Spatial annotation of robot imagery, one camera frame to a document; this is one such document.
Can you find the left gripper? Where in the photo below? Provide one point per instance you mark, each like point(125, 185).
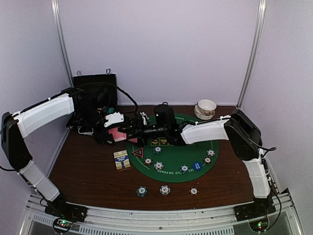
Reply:
point(100, 136)

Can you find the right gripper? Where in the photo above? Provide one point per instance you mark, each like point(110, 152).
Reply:
point(137, 124)

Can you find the red playing card deck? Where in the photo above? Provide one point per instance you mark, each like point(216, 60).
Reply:
point(117, 135)

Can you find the green blue chip stack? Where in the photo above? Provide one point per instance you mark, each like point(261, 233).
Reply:
point(141, 191)

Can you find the blue tan chip stack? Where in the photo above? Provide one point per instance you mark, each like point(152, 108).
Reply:
point(164, 190)

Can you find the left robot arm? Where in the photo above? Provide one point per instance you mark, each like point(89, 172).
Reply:
point(31, 134)

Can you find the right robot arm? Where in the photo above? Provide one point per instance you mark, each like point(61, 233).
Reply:
point(243, 135)

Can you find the black red triangle token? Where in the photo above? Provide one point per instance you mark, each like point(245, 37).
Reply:
point(139, 152)

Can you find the teal chip row in case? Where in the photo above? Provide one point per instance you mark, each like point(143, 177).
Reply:
point(108, 110)

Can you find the gold card deck box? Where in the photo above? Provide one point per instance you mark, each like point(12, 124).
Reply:
point(121, 159)

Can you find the black poker chip case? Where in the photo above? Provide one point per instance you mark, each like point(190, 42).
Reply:
point(97, 91)

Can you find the green round poker mat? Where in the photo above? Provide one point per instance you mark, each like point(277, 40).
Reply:
point(172, 158)

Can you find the white ceramic lower bowl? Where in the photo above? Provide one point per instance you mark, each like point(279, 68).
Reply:
point(201, 115)

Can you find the white ceramic bowl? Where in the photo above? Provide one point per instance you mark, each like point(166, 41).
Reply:
point(201, 115)
point(206, 107)

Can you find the blue round blind button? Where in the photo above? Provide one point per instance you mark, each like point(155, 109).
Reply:
point(197, 166)

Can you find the white ceramic upper bowl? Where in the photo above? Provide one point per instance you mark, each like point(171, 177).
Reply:
point(206, 107)

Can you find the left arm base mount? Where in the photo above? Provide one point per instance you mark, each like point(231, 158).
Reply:
point(67, 211)

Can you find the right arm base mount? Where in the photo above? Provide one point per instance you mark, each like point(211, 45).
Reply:
point(252, 211)

